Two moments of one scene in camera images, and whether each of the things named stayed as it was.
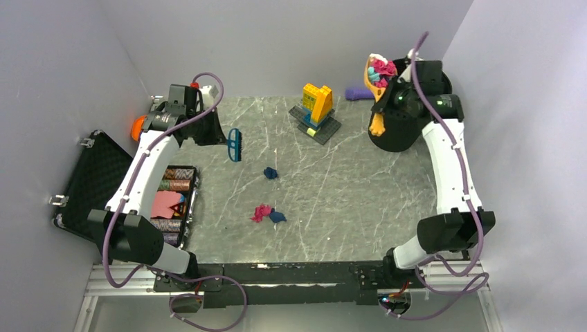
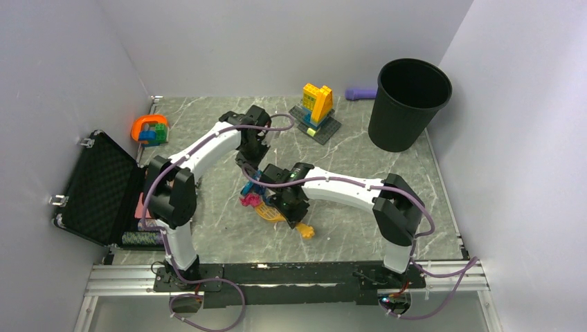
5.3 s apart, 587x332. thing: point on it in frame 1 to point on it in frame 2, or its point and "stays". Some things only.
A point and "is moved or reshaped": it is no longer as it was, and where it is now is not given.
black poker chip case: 96,178 stays
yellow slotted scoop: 378,126 to 270,214
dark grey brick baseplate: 322,133 stays
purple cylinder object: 358,93 stays
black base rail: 356,283 stays
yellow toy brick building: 318,102 stays
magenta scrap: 261,211 to 251,198
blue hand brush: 235,144 is moved or reshaped
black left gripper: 217,136 to 254,164
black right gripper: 386,103 to 292,217
